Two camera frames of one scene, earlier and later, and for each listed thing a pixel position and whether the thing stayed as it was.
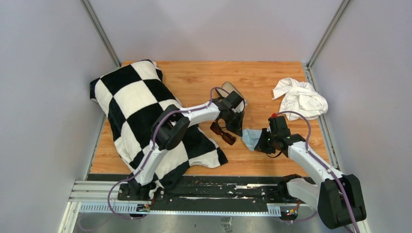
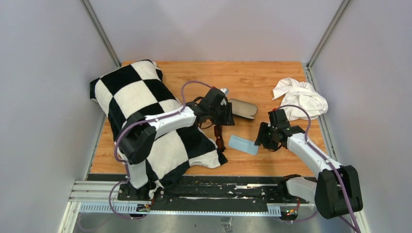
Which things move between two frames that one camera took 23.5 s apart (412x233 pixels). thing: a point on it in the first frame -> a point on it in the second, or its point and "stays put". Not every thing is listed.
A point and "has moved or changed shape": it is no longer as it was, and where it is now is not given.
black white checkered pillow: (132, 95) stays put
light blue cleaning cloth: (250, 137) -> (243, 144)
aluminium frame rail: (97, 197) stays put
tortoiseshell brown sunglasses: (215, 127) -> (217, 130)
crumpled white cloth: (300, 97) stays put
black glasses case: (227, 89) has moved or changed shape
